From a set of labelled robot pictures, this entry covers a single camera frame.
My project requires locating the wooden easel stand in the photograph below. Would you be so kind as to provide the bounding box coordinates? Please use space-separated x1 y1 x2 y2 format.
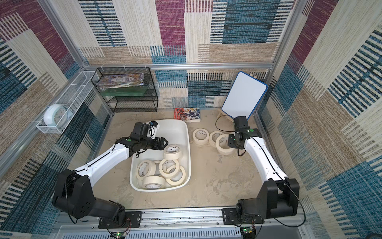
215 109 234 126

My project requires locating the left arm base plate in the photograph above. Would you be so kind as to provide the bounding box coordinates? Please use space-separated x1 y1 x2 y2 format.
98 211 142 229

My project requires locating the white round alarm clock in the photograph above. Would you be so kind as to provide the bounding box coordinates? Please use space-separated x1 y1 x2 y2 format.
43 104 69 127

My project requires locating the cream masking tape roll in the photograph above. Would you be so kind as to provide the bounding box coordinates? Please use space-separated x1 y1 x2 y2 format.
166 166 187 187
193 128 210 145
209 131 223 148
136 160 156 180
163 144 183 160
142 176 166 189
154 160 161 176
159 159 180 179
215 134 235 155

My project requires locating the black wire shelf rack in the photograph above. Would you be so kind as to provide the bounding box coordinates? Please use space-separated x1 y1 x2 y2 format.
91 67 159 113

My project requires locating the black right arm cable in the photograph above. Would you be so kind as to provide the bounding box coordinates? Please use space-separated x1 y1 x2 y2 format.
214 115 239 133

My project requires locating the green book on shelf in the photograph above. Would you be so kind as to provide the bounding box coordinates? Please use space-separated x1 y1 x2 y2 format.
101 87 148 97

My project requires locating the white plastic storage box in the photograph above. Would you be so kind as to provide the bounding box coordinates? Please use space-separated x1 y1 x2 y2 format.
130 119 191 192

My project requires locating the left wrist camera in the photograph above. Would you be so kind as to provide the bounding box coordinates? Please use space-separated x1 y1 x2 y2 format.
148 121 159 138

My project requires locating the white wire wall basket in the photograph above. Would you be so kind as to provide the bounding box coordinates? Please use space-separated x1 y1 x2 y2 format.
36 71 94 134

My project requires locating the aluminium front rail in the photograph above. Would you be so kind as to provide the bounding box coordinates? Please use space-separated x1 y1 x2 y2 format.
53 204 308 231

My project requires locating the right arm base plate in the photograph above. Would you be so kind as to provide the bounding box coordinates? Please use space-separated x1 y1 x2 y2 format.
221 208 264 227

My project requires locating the colourful book on shelf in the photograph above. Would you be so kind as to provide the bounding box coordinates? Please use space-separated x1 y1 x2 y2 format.
95 73 144 89

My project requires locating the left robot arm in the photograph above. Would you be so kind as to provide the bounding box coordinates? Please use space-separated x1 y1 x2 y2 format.
52 121 168 227

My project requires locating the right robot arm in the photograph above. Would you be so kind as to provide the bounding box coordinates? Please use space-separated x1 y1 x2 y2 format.
228 116 300 223

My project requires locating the colourful comic book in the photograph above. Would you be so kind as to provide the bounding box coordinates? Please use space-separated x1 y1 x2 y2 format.
174 108 201 122

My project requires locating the blue framed whiteboard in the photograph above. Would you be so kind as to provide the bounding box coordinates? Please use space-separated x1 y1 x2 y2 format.
221 71 268 119

